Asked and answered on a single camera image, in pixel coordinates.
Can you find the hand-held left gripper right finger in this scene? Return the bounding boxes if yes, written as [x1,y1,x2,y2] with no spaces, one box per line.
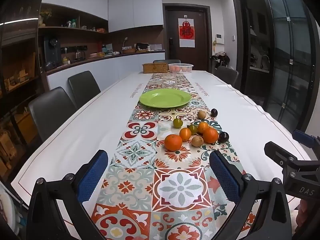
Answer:
[209,150,293,240]

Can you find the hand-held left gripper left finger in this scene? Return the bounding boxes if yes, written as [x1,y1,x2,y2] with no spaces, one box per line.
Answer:
[26,149,109,240]

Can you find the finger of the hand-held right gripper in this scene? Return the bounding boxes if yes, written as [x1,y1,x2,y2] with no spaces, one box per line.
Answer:
[292,129,320,150]
[264,141,313,173]

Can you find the large orange mandarin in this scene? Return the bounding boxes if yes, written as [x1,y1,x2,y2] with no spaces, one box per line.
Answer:
[164,134,183,152]

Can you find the green plate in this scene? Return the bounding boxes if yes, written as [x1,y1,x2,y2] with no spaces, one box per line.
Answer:
[139,89,191,108]

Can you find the patterned table runner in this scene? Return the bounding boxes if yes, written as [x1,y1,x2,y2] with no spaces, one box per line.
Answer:
[91,72,260,240]

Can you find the grey chair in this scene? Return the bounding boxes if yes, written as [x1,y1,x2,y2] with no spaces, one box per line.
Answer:
[214,66,239,87]
[68,71,102,109]
[29,87,77,142]
[153,59,181,65]

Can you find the glass sliding door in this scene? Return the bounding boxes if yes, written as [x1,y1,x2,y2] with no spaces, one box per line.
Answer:
[261,0,317,133]

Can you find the pile of dark clothes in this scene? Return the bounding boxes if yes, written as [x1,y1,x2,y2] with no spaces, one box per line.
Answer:
[210,52,230,67]

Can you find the white counter cabinet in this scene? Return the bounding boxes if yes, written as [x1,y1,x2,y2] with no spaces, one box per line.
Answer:
[46,50,166,92]

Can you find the white plastic basket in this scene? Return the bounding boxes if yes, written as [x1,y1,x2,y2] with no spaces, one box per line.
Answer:
[168,63,195,74]

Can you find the wooden box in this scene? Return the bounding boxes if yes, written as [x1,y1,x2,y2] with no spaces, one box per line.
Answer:
[142,63,169,74]

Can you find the black water dispenser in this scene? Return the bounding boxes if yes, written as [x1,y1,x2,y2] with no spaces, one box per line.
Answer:
[44,35,62,66]

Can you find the dark wooden door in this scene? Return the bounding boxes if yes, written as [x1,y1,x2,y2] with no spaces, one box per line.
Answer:
[162,3,210,72]

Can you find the wooden wall shelf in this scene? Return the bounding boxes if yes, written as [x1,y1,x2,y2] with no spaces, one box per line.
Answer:
[39,2,109,67]

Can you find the red and white wall poster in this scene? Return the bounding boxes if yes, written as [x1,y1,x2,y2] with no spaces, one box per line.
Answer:
[178,18,195,48]

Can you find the white wall cabinets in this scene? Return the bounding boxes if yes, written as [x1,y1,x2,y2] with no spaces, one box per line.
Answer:
[108,0,164,33]

